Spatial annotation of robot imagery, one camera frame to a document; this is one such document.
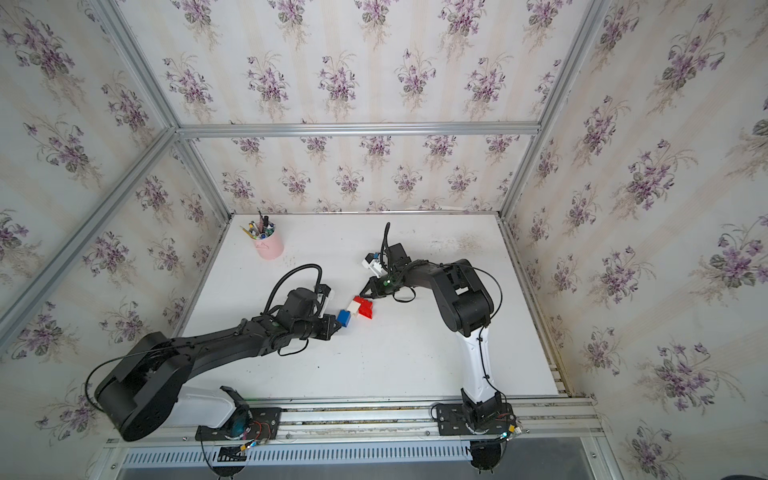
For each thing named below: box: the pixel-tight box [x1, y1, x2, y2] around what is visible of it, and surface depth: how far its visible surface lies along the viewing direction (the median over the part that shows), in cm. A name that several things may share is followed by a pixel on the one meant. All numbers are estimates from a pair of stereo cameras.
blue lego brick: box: [336, 309, 351, 327], surface depth 92 cm
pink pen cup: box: [253, 224, 284, 260], surface depth 103 cm
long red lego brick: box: [353, 295, 373, 320], surface depth 94 cm
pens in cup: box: [240, 207, 276, 240], surface depth 103 cm
